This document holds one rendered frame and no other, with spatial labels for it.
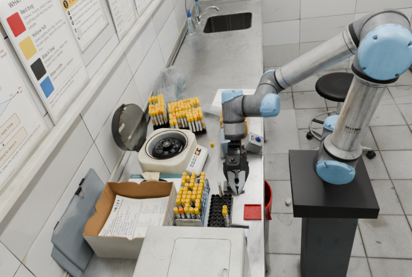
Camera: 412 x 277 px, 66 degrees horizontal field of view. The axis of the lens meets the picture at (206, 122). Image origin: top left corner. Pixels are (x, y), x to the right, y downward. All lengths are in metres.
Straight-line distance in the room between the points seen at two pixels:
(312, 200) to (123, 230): 0.70
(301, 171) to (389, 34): 0.67
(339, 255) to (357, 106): 0.92
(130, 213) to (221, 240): 0.54
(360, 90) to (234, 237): 0.51
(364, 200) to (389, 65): 0.57
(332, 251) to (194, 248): 0.92
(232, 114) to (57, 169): 0.62
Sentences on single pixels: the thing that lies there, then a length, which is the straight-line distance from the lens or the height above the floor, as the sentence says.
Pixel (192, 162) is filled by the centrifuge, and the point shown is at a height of 0.93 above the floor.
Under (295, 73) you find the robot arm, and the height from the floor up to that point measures 1.38.
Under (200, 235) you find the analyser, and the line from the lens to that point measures 0.90.
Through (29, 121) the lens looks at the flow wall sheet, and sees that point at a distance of 1.10.
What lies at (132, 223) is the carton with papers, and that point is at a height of 0.94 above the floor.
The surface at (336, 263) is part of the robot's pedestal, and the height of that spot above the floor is 0.38.
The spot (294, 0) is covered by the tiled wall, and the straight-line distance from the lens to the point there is 3.47.
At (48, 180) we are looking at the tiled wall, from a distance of 1.18.
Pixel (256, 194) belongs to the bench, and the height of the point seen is 0.88.
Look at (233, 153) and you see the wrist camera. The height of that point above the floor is 1.19.
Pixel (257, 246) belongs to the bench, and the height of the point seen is 0.88.
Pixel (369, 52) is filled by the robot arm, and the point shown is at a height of 1.54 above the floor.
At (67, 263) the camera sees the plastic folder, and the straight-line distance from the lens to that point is 1.29.
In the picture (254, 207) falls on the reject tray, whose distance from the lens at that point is 1.31.
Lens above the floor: 1.92
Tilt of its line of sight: 37 degrees down
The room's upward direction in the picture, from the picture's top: 12 degrees counter-clockwise
